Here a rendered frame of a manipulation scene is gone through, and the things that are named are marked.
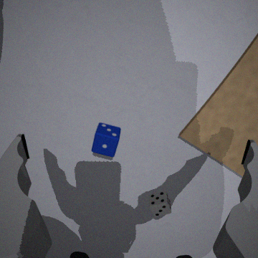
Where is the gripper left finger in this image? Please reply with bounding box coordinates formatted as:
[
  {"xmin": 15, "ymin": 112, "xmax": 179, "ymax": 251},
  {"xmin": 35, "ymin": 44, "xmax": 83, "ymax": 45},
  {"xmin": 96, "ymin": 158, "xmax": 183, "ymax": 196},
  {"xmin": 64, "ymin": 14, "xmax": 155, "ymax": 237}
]
[{"xmin": 0, "ymin": 134, "xmax": 52, "ymax": 258}]

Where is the tan mat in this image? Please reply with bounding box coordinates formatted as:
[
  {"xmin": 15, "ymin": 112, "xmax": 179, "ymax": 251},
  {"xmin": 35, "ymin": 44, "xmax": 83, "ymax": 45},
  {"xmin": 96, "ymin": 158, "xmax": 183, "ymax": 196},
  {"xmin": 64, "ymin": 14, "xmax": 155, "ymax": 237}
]
[{"xmin": 179, "ymin": 33, "xmax": 258, "ymax": 176}]

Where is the blue die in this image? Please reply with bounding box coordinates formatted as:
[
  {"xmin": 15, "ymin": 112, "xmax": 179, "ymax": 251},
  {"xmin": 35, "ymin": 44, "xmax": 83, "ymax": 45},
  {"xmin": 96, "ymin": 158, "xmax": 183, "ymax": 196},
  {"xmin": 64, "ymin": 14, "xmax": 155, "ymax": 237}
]
[{"xmin": 92, "ymin": 123, "xmax": 121, "ymax": 157}]

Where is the white die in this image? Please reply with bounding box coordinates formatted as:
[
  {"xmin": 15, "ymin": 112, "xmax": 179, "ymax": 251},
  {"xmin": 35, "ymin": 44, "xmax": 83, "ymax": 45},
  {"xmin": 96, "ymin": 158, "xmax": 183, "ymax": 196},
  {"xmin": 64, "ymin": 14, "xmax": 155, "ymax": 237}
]
[{"xmin": 148, "ymin": 191, "xmax": 171, "ymax": 217}]

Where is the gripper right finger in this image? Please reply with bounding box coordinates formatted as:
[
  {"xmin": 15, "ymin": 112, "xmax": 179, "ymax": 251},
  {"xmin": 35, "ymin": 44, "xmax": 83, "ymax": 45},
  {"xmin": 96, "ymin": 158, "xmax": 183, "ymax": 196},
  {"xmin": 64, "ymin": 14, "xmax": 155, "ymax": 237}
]
[{"xmin": 213, "ymin": 140, "xmax": 258, "ymax": 258}]

